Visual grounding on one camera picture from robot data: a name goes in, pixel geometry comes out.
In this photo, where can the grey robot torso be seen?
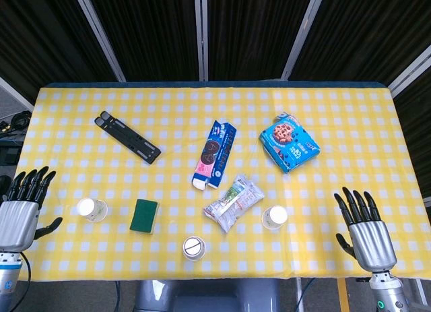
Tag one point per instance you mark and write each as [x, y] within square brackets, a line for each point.
[215, 296]

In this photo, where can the green yellow sponge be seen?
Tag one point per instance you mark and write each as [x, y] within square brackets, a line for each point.
[144, 216]

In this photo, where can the crumpled silver snack bag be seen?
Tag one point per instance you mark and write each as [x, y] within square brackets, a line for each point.
[235, 204]

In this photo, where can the yellow white checkered tablecloth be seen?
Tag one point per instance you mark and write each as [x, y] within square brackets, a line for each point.
[336, 123]

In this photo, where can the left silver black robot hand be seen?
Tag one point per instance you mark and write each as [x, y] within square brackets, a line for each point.
[17, 221]

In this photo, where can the white partition post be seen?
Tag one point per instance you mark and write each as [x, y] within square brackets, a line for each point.
[13, 94]
[99, 34]
[410, 72]
[303, 32]
[201, 35]

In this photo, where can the blue pink Oreo box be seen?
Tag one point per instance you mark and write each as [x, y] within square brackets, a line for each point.
[215, 153]

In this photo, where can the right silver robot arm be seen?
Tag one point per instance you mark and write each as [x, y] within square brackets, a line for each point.
[387, 291]

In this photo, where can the black folding stand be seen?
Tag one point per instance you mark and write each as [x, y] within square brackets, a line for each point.
[128, 136]

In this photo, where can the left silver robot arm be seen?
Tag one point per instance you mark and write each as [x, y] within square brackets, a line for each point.
[8, 278]

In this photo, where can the white floral paper cup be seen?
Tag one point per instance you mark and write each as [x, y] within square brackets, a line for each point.
[274, 217]
[91, 209]

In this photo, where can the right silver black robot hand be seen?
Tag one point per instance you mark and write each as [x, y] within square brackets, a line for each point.
[370, 241]

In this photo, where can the blue chocolate chip cookie box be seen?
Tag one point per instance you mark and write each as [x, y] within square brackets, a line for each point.
[289, 143]

